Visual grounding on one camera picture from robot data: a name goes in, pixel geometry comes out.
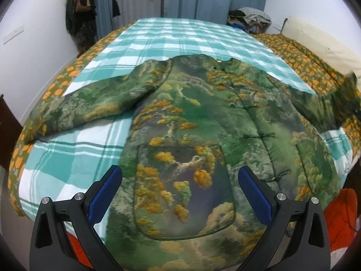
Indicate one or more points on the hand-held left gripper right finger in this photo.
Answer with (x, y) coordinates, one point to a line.
(256, 196)

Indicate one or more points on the dark hanging coat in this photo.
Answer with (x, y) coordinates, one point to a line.
(80, 31)

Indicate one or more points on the orange fleece cloth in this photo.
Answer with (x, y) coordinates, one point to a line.
(342, 217)

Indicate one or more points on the green landscape print padded jacket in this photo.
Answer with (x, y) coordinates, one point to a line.
(197, 118)

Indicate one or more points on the dark brown wooden furniture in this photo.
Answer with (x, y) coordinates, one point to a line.
(8, 132)

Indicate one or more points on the cream headboard cushion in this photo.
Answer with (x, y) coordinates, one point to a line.
(318, 39)

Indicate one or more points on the pile of folded clothes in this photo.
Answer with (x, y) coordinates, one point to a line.
(249, 18)

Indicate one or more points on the teal white plaid blanket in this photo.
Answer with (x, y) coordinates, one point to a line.
(183, 36)

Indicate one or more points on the small dark hanging garment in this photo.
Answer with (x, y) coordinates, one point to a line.
(115, 8)

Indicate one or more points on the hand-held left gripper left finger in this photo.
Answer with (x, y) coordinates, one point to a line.
(103, 196)

